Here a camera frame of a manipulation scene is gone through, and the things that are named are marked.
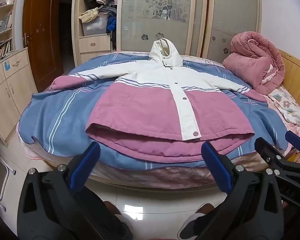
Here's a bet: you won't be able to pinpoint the floral print quilt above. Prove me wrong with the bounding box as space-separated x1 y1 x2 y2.
261 84 300 140

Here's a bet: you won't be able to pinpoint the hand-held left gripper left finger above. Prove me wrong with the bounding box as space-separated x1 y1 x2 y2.
17 141 115 240

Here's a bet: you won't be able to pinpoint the row of books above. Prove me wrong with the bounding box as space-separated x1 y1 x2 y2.
0 39 13 65

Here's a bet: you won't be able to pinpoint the blue plaid bed sheet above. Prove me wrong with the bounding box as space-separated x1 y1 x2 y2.
19 51 290 170

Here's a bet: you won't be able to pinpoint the beige wooden wardrobe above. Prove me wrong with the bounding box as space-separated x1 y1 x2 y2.
72 0 263 67

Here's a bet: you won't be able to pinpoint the pink rolled quilt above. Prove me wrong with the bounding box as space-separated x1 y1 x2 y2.
222 31 286 95

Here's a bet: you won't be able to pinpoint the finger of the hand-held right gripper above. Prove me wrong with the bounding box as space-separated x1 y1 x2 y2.
254 137 300 180
285 131 300 153

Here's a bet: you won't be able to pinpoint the person's left foot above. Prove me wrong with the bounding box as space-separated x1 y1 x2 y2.
104 200 135 240

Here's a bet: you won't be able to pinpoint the blue garment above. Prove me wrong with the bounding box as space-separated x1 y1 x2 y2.
106 15 117 33

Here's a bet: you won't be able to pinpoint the clear plastic storage box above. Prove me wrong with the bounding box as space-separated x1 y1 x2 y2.
82 15 108 36

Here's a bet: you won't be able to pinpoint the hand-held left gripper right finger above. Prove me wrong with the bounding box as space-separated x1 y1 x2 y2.
196 141 284 240

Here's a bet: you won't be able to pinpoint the pink and white hooded jacket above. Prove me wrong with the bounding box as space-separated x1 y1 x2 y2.
49 37 268 163

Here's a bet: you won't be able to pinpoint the beige wardrobe drawer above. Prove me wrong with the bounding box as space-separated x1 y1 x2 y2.
79 35 112 53
80 52 113 63

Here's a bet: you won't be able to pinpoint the yellow crumpled cloth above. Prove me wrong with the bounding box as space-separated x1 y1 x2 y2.
79 6 103 23

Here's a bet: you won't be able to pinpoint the wooden bed headboard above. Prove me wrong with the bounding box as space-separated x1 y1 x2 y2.
276 49 300 120

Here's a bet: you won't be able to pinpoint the person's foot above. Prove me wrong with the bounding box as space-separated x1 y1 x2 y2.
177 203 215 240
104 200 135 240

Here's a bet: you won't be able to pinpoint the beige bookshelf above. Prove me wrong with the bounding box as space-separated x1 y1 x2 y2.
0 0 23 67

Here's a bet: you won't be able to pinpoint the grey folded clothes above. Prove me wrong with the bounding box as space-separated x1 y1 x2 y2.
100 4 118 17

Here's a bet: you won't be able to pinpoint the beige wooden cabinet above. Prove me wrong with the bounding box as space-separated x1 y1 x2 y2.
0 47 38 147

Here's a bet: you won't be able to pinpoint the frosted floral wardrobe door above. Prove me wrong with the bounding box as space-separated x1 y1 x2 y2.
116 0 200 55
202 0 262 64

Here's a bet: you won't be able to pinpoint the person's right foot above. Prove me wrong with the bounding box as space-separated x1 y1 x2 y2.
177 203 215 240

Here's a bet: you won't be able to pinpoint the brown wooden door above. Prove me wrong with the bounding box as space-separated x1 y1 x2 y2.
22 0 64 92

